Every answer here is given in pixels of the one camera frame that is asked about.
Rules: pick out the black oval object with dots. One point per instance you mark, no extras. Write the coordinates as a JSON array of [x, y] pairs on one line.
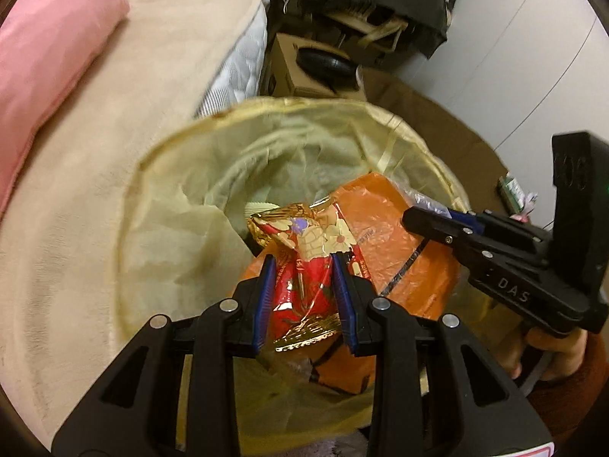
[[326, 64]]

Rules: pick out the red flowered snack wrapper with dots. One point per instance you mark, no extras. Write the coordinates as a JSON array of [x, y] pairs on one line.
[[304, 247]]

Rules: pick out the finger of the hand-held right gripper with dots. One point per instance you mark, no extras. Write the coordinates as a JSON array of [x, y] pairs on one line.
[[433, 226], [464, 216]]

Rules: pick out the bed with beige sheet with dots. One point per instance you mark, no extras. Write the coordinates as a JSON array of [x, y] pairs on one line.
[[95, 209]]

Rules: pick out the green and white packet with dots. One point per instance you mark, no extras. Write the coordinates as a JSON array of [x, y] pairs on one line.
[[516, 195]]

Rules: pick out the white wardrobe doors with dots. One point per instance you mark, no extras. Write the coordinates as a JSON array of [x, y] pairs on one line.
[[514, 33]]

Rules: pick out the clear purple wrapper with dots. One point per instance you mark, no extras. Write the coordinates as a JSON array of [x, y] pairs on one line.
[[428, 200]]

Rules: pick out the cardboard box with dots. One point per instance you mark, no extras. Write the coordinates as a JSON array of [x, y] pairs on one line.
[[285, 66]]

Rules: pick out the orange plastic bag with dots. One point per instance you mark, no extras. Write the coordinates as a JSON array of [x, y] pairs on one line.
[[399, 252]]

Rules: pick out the person's right hand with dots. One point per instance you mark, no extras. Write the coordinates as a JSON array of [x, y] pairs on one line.
[[556, 352]]

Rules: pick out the person's right forearm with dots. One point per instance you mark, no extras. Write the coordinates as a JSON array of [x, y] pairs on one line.
[[580, 404]]

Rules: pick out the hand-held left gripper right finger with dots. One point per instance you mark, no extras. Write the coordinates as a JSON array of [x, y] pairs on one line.
[[343, 295]]

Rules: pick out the pink quilt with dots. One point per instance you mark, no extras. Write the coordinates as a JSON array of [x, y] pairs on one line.
[[52, 47]]

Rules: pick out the wooden chair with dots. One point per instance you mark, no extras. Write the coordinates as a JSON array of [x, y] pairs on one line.
[[371, 24]]

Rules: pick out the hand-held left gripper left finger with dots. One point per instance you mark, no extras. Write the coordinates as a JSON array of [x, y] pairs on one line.
[[263, 295]]

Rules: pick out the yellow bin liner bag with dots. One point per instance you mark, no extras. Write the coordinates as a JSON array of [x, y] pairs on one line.
[[181, 228]]

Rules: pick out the white quilted mattress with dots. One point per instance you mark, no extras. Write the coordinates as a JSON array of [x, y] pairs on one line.
[[245, 52]]

